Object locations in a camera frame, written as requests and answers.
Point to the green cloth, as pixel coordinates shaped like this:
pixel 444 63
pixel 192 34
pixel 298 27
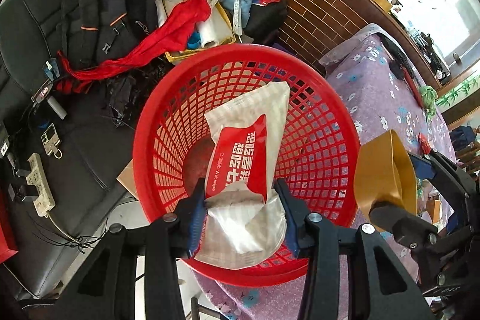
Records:
pixel 428 98

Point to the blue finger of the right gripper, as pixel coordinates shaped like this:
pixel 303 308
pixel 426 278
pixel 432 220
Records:
pixel 422 167

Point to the black backpack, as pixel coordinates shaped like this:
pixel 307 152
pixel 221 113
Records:
pixel 94 31

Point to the white power strip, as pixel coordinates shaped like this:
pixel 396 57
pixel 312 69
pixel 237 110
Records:
pixel 44 202

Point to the orange cardboard box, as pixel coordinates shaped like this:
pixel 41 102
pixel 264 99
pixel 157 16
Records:
pixel 385 181

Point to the red plastic mesh basket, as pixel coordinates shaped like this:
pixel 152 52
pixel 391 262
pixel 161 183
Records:
pixel 181 159

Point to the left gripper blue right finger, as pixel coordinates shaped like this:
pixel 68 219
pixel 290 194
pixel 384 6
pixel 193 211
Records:
pixel 310 236

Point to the red flat case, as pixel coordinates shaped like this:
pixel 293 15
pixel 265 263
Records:
pixel 411 84

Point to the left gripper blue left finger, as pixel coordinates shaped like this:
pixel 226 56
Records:
pixel 173 236

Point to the white red wet wipe pack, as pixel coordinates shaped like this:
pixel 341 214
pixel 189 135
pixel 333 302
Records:
pixel 246 222

